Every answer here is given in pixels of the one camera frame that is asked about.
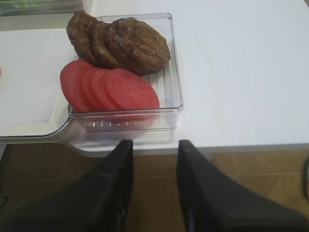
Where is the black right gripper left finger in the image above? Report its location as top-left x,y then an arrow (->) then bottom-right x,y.
1,140 -> 134,232

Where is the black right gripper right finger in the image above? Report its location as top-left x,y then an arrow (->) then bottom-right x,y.
176,140 -> 309,232

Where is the clear plastic lettuce cheese container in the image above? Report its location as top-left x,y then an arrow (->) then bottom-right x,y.
0,0 -> 94,16

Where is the large white metal tray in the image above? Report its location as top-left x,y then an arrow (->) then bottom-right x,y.
0,14 -> 94,143

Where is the red tomato slice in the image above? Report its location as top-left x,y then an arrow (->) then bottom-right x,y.
80,68 -> 100,111
60,60 -> 95,112
103,69 -> 160,121
90,69 -> 117,111

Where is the front red tomato slice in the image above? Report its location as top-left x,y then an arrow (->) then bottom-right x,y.
103,69 -> 160,121

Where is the clear plastic patty tomato container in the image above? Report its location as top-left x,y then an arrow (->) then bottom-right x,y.
68,13 -> 183,132

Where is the leftmost red tomato slice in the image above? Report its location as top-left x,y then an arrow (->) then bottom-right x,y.
60,60 -> 95,112

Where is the front brown meat patty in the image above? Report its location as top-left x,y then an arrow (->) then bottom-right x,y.
105,17 -> 170,75

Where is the brown meat patty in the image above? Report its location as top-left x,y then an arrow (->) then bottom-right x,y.
105,17 -> 170,75
66,11 -> 101,67
88,21 -> 123,69

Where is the white parchment paper sheet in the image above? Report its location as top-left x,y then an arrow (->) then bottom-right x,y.
0,29 -> 76,124

